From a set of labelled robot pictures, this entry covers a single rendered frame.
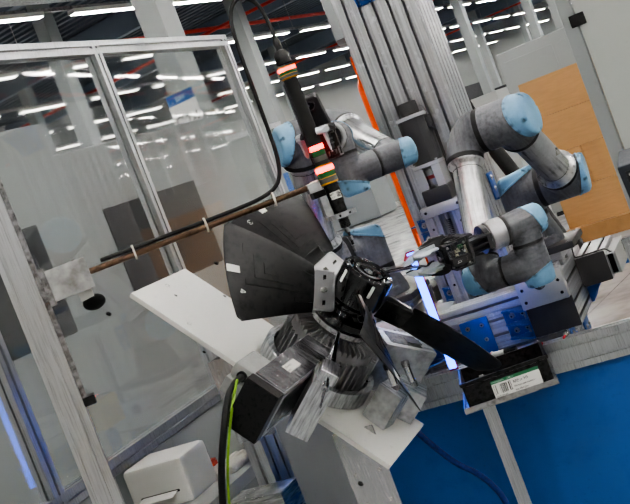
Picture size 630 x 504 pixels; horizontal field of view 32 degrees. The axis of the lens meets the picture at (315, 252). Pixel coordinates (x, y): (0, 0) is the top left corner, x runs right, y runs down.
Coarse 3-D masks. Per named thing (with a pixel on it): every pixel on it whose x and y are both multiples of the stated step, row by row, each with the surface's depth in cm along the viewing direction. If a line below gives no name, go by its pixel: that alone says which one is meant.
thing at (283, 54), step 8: (272, 40) 253; (280, 48) 253; (280, 56) 252; (288, 56) 253; (280, 64) 255; (328, 184) 254; (336, 184) 254; (328, 192) 254; (336, 192) 254; (336, 200) 254; (336, 208) 254; (344, 208) 255; (344, 224) 255
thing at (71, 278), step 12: (72, 264) 240; (84, 264) 241; (48, 276) 239; (60, 276) 240; (72, 276) 240; (84, 276) 241; (48, 288) 240; (60, 288) 240; (72, 288) 240; (84, 288) 241
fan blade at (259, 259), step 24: (240, 240) 232; (264, 240) 236; (240, 264) 229; (264, 264) 233; (288, 264) 237; (312, 264) 241; (264, 288) 231; (288, 288) 235; (312, 288) 240; (240, 312) 224; (264, 312) 229; (288, 312) 234
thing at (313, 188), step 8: (312, 184) 253; (312, 192) 253; (320, 192) 253; (320, 200) 254; (328, 200) 254; (328, 208) 254; (352, 208) 254; (328, 216) 254; (336, 216) 253; (344, 216) 252
